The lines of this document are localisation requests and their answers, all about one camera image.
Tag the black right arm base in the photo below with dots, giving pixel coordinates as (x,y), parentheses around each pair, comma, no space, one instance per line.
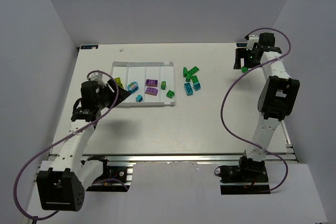
(249,177)

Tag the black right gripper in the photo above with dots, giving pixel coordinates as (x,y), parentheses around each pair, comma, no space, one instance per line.
(241,54)

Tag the lime green lego brick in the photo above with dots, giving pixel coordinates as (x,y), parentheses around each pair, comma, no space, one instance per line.
(118,81)

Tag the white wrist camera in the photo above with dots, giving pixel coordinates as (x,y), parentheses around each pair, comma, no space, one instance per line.
(96,76)
(251,40)

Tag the teal oval flower lego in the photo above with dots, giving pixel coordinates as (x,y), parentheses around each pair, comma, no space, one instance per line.
(132,87)

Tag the teal small lego brick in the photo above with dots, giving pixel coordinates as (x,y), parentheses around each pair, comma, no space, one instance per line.
(197,86)

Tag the green slanted lego brick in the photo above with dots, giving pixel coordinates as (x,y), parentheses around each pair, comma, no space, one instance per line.
(185,71)

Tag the black corner label left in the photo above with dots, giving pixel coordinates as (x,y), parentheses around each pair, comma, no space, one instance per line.
(88,47)

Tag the teal long lego brick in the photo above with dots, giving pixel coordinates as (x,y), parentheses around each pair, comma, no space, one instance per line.
(188,89)

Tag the green small lego cube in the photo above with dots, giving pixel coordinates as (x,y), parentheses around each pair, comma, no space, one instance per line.
(244,69)

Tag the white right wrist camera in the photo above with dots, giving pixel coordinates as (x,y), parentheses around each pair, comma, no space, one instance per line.
(251,40)

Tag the white divided sorting tray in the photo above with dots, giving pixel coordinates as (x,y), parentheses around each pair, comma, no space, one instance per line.
(139,72)

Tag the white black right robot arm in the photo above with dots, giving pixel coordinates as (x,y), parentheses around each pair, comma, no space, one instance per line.
(278,96)

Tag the purple arch lego brick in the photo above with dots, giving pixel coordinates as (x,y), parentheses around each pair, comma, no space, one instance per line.
(151,91)

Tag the black corner label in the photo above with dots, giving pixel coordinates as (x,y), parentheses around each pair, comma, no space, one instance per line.
(241,44)
(88,47)

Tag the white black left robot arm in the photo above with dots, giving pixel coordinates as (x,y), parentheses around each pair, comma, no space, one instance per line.
(62,186)

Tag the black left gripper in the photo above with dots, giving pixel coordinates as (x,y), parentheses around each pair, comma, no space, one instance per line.
(111,94)

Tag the black corner label right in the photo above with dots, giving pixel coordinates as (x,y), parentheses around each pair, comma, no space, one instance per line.
(241,44)

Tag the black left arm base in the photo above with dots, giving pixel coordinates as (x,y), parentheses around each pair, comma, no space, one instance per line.
(116,176)

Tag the teal small lego cube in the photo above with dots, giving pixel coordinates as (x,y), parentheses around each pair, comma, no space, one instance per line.
(139,98)

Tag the green lego piece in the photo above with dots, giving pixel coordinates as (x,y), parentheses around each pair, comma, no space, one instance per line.
(163,85)

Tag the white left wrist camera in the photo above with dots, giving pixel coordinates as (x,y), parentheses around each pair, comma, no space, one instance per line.
(96,76)

